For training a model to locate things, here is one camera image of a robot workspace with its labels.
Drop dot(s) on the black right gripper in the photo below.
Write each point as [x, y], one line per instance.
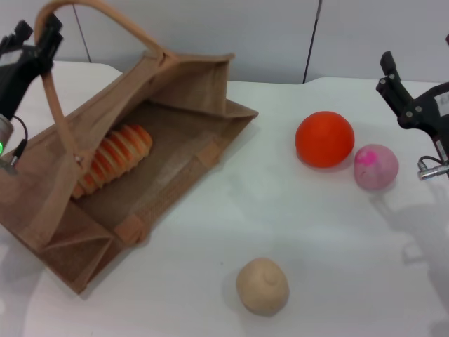
[433, 112]

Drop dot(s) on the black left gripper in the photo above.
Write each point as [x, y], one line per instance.
[21, 70]

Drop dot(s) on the orange striped bread loaf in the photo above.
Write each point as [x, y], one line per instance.
[122, 151]

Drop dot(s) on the brown woven handbag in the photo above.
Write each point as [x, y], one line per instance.
[168, 105]

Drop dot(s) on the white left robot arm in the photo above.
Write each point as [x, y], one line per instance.
[4, 135]

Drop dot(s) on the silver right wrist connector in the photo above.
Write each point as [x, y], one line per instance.
[431, 172]

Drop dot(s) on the pink peach toy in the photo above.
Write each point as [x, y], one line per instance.
[377, 168]

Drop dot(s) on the orange ball fruit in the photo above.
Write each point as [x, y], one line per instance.
[324, 139]

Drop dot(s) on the beige round bun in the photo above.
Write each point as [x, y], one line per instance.
[262, 286]

